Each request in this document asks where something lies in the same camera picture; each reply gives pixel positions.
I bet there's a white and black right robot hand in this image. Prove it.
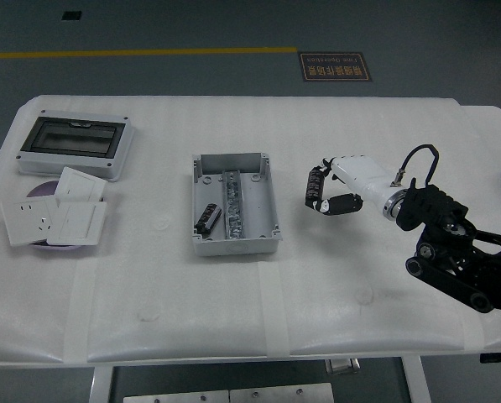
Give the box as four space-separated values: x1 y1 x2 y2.
311 154 396 216

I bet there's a white foam mat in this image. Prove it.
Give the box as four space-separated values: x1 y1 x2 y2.
0 93 501 364

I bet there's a white tape strip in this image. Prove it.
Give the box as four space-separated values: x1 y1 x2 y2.
459 312 487 353
62 261 98 363
257 259 291 359

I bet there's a metal table bracket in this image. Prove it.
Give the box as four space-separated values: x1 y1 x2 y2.
325 356 361 375

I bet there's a white wall switch panel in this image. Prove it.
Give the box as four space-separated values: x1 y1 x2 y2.
46 201 109 246
55 165 108 202

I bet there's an open grey junction box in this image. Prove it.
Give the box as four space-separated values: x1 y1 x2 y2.
190 152 284 257

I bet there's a metal mounting rail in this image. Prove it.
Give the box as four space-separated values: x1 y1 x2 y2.
221 169 247 241

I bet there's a brown floor sign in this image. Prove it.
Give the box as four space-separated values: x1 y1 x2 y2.
298 51 373 83

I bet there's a white wall socket panel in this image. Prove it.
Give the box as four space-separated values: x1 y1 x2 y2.
0 196 63 247

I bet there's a white table leg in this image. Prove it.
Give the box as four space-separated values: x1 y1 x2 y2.
402 356 434 403
87 362 116 403

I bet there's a metal base plate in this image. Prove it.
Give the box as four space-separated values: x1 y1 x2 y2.
229 383 336 403
123 390 231 403

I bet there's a purple round plate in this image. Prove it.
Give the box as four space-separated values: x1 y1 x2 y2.
25 180 107 252

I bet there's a grey enclosure lid with window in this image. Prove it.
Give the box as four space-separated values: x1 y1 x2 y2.
15 109 138 183

